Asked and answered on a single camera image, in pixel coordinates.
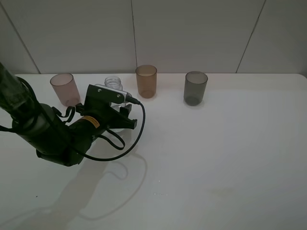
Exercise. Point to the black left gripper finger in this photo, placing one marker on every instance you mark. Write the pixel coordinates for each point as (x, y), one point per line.
(125, 123)
(125, 110)

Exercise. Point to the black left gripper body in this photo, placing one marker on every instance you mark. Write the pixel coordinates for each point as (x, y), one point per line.
(95, 120)

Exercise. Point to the clear plastic water bottle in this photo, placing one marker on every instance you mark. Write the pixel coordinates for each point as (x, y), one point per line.
(115, 83)

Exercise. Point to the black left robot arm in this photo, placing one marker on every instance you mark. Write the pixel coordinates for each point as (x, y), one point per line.
(63, 139)

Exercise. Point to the orange translucent plastic cup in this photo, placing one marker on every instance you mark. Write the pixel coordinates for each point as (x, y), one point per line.
(146, 76)

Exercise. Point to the pink translucent plastic cup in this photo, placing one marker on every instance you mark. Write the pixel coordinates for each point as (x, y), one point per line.
(66, 89)

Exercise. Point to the grey translucent plastic cup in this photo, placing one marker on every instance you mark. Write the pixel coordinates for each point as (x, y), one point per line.
(195, 85)

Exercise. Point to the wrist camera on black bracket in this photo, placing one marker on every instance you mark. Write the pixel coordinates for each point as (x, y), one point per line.
(104, 94)

